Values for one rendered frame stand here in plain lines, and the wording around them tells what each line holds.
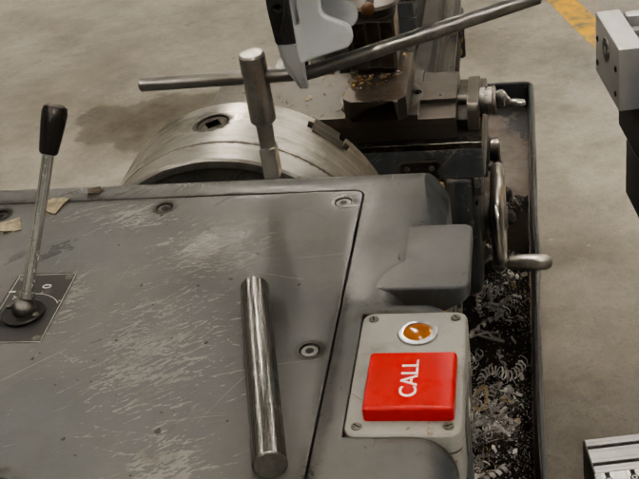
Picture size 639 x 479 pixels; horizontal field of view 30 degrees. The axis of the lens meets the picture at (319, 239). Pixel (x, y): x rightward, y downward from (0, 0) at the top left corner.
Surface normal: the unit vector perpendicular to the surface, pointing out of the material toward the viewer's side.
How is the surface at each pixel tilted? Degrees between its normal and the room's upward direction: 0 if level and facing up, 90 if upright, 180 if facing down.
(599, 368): 0
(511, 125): 0
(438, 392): 0
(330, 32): 90
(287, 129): 23
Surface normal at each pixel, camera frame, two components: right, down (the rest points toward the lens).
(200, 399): -0.12, -0.84
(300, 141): 0.37, -0.75
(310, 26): -0.11, 0.55
